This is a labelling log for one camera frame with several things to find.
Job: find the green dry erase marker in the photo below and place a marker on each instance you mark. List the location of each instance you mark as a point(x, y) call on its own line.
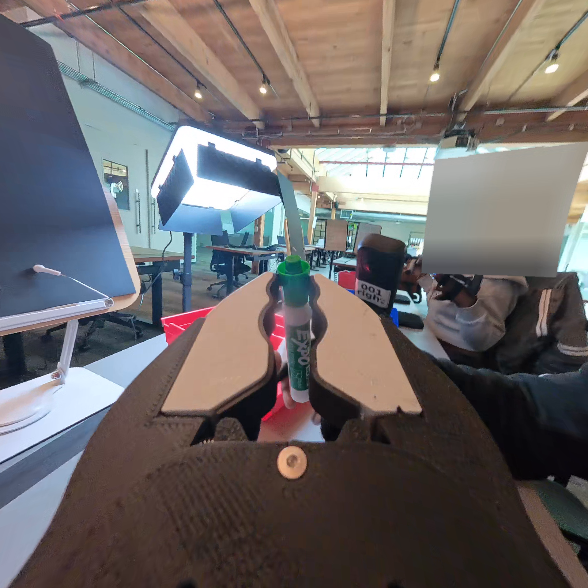
point(296, 349)

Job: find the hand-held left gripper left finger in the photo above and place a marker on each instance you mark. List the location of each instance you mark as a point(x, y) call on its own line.
point(220, 363)

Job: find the green mesh office chair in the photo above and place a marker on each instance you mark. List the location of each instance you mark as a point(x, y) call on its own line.
point(565, 510)

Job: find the red plastic crate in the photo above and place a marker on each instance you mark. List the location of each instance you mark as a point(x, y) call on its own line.
point(347, 279)

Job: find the black office chair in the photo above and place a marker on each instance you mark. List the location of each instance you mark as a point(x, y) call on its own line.
point(227, 266)

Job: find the ceiling spot lamp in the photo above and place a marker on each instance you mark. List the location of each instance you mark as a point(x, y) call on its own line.
point(263, 88)
point(198, 94)
point(551, 67)
point(434, 76)

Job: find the studio light panel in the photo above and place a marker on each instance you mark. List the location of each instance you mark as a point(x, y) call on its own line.
point(216, 183)

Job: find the black board with wooden edge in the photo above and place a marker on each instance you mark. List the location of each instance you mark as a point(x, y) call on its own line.
point(46, 206)

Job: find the wall poster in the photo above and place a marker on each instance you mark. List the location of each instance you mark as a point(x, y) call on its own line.
point(117, 186)

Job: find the red plastic bin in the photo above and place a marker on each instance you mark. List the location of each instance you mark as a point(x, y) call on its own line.
point(183, 324)

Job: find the black light stand pole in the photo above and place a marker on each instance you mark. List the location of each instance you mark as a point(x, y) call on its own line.
point(187, 275)

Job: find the ceiling mounted heater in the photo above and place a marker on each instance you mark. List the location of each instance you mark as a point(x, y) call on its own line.
point(454, 142)

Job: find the person's left hand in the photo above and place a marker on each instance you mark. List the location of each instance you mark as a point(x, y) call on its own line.
point(288, 395)

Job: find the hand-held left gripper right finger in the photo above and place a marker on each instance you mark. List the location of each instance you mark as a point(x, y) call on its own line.
point(363, 363)

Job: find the wooden top desk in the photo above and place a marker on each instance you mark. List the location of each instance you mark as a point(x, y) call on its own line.
point(151, 254)
point(243, 250)

